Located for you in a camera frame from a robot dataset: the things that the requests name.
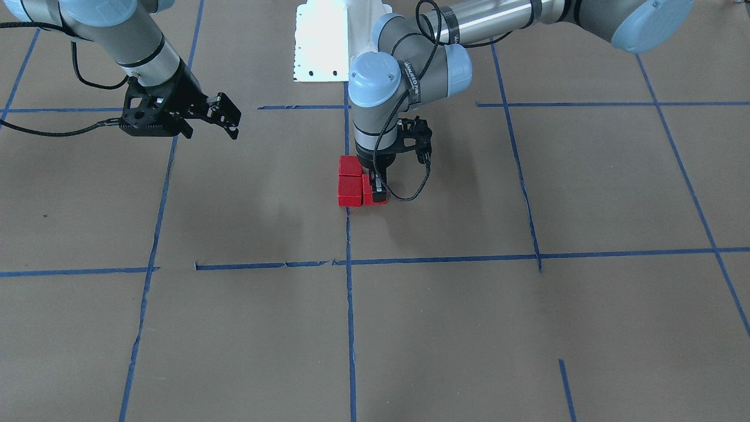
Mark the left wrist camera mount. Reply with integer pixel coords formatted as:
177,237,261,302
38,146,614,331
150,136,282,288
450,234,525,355
394,115,433,166

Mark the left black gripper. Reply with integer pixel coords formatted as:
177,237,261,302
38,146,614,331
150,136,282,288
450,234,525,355
356,147,397,203

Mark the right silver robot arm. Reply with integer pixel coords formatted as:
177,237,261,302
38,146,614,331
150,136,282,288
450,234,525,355
2,1,241,139

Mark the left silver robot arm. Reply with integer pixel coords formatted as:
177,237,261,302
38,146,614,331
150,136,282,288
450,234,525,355
348,1,693,204

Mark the red block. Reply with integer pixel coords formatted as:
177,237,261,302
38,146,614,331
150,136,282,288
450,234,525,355
337,175,363,207
362,174,388,206
337,155,363,177

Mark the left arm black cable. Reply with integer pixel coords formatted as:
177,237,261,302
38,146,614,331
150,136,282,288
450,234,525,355
373,0,516,202

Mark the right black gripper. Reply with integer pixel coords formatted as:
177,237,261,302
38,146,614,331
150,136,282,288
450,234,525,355
120,60,242,141

